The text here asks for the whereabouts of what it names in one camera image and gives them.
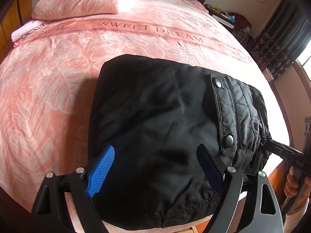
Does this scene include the black pants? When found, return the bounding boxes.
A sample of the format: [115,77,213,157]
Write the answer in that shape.
[88,55,271,230]

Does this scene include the white waste bin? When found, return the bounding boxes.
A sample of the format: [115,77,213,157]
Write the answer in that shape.
[262,68,274,83]

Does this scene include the wooden wardrobe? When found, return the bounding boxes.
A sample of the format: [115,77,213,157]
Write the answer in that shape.
[1,0,32,61]

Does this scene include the bedside table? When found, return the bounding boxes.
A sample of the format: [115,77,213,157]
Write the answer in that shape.
[204,5,235,30]

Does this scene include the pink bed blanket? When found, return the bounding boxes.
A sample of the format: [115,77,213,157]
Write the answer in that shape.
[1,0,289,211]

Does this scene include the window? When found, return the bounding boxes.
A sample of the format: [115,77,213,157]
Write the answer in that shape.
[296,50,311,81]

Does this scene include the clothes pile on chair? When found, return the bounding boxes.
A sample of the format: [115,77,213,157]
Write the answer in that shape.
[229,12,256,51]

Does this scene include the right hand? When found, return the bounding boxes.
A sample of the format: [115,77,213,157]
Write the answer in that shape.
[284,167,310,203]

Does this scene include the dark patterned curtain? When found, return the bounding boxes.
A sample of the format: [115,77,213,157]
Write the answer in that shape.
[250,0,310,79]

